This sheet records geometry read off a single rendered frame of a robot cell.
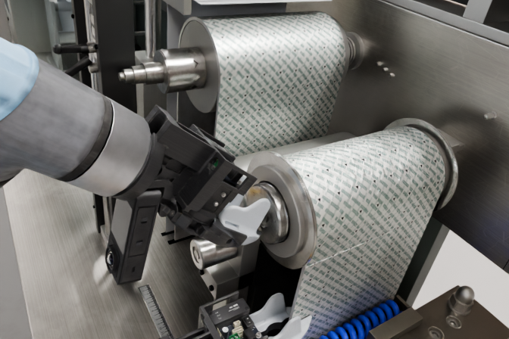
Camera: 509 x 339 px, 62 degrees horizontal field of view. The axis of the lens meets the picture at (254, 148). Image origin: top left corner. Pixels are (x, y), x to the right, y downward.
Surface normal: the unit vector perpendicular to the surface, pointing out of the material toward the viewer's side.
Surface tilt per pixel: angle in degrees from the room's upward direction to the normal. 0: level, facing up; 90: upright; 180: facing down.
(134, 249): 89
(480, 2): 90
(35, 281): 0
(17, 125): 89
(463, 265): 0
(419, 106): 90
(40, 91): 58
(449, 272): 0
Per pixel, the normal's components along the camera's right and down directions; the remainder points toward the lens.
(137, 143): 0.82, -0.20
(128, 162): 0.67, 0.29
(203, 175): -0.57, -0.39
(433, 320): 0.11, -0.84
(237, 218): 0.52, 0.51
